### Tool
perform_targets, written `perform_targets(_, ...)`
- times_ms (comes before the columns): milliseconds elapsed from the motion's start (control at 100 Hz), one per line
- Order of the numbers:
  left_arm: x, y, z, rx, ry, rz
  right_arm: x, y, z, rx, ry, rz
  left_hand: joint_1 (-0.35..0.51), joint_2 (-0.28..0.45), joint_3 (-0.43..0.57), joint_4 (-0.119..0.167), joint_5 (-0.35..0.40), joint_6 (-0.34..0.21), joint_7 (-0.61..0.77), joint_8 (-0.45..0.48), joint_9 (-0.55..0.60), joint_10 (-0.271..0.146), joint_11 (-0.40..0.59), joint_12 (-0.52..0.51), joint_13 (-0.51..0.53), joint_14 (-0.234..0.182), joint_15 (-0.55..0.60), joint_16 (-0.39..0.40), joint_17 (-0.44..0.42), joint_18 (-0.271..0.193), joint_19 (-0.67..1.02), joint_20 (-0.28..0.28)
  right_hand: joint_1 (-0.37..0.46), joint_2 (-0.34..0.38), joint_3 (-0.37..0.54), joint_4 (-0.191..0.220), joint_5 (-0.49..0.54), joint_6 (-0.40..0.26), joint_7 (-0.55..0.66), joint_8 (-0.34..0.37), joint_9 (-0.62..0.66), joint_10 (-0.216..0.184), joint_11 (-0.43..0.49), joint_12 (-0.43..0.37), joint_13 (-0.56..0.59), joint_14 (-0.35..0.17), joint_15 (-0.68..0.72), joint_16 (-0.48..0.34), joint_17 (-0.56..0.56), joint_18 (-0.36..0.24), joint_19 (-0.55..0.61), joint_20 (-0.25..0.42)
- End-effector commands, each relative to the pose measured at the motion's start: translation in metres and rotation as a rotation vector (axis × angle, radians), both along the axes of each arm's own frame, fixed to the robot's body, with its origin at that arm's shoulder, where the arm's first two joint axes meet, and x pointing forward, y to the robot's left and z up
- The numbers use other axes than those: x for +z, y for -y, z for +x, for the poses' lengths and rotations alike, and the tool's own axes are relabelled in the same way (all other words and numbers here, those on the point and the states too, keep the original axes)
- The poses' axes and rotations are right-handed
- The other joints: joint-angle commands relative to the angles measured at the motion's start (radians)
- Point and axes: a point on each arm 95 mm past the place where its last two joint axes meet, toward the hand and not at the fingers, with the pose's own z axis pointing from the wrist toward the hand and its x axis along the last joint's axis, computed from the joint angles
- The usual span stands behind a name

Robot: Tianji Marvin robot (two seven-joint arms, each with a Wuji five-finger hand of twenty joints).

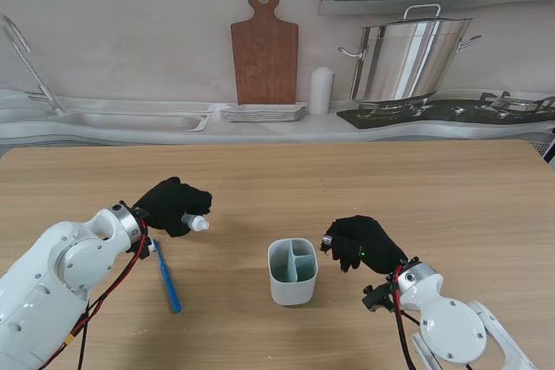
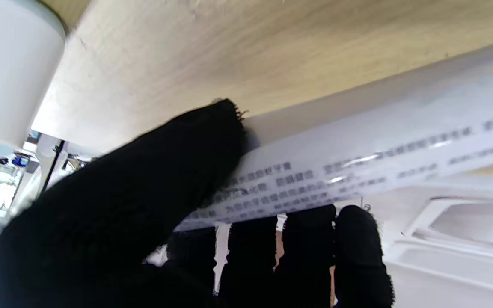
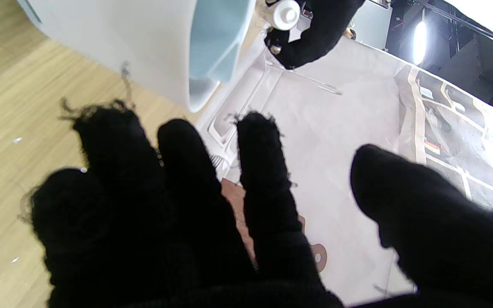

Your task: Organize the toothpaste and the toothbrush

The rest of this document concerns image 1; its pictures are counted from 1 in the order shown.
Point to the black gas stove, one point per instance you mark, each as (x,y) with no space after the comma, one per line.
(446,114)

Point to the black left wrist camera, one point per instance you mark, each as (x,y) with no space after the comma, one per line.
(139,248)

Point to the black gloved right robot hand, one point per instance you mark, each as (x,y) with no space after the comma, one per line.
(368,242)

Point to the brown wooden cutting board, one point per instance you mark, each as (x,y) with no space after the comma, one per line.
(264,58)

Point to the chrome arched faucet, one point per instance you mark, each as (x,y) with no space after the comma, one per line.
(32,71)

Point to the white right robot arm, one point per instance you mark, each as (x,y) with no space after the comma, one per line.
(451,326)

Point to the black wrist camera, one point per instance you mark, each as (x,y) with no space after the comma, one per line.
(139,248)
(376,296)

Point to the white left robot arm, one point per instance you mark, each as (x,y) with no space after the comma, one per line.
(43,279)

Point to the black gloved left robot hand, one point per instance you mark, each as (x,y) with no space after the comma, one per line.
(169,203)

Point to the perforated metal panel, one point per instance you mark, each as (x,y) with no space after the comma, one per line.
(547,147)

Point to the white divided toothbrush holder cup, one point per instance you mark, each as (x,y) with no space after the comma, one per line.
(290,290)

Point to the white cylindrical canister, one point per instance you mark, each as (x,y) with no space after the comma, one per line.
(321,90)

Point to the white silver toothpaste tube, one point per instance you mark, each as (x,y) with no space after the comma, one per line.
(198,223)

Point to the stack of white plates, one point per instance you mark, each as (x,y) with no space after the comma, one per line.
(262,112)

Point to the large steel stock pot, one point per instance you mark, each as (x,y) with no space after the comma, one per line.
(407,62)

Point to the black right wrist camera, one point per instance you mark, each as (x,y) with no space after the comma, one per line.
(376,296)

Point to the blue toothbrush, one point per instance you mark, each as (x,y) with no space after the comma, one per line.
(168,279)

